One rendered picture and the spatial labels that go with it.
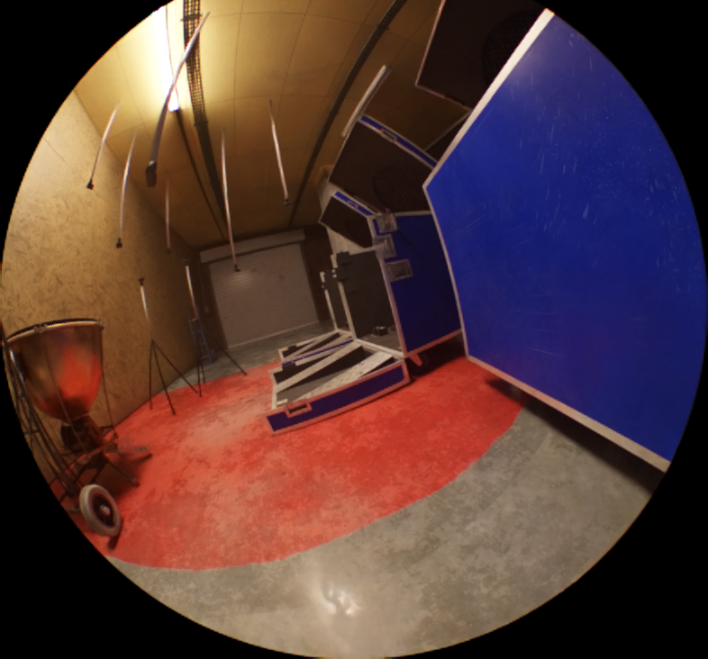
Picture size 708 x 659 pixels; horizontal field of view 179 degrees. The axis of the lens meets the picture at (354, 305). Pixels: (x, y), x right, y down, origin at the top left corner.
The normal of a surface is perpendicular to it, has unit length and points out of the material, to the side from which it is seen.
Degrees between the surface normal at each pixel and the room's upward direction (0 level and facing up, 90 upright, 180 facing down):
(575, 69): 90
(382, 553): 0
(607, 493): 0
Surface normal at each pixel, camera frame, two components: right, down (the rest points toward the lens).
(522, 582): -0.25, -0.97
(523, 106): -0.97, 0.25
